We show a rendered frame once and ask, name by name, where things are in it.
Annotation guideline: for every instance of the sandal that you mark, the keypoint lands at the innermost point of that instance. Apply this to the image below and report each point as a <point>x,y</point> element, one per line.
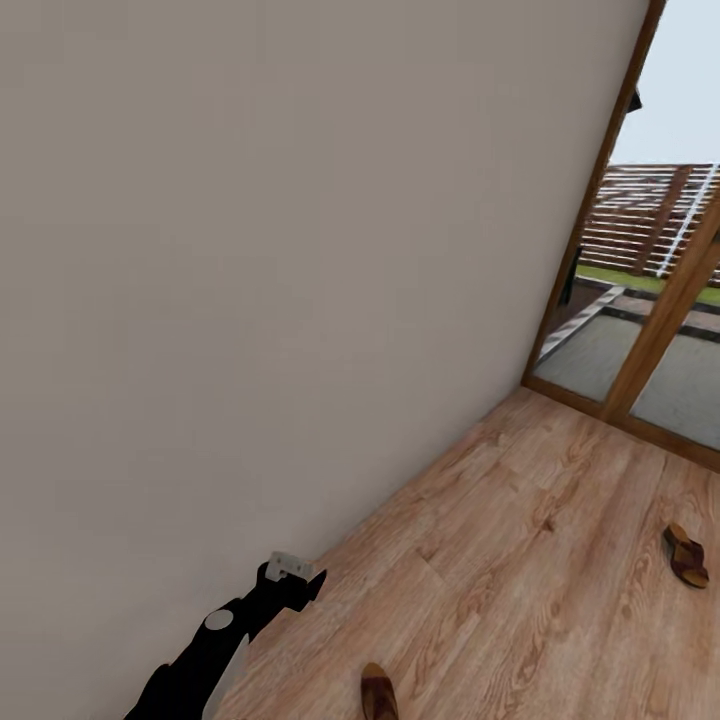
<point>377,695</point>
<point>687,557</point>

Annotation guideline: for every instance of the door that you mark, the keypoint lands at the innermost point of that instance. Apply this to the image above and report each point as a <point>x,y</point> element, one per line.
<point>631,332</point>

